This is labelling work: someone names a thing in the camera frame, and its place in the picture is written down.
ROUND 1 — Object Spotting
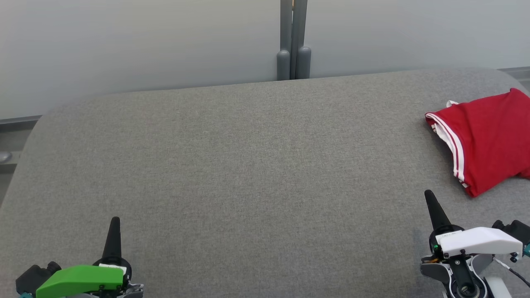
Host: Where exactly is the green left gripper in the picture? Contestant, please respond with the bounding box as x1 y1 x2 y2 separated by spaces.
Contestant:
35 216 133 298

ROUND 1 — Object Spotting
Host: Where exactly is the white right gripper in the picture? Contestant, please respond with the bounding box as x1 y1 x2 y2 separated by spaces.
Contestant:
424 190 523 258

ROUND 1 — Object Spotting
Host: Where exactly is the grey partition post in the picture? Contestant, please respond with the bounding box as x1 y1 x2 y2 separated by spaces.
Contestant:
290 0 312 80
277 0 292 81

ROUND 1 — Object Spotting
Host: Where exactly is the black right cable teal plug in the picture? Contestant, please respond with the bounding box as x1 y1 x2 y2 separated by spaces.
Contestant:
493 244 530 288

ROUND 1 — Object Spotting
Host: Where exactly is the red Bulls jersey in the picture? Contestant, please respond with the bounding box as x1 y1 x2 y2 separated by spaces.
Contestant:
425 88 530 198

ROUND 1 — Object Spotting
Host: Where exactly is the light grey partition panel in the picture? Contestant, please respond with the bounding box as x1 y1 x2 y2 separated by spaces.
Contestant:
307 0 530 79
0 0 282 125

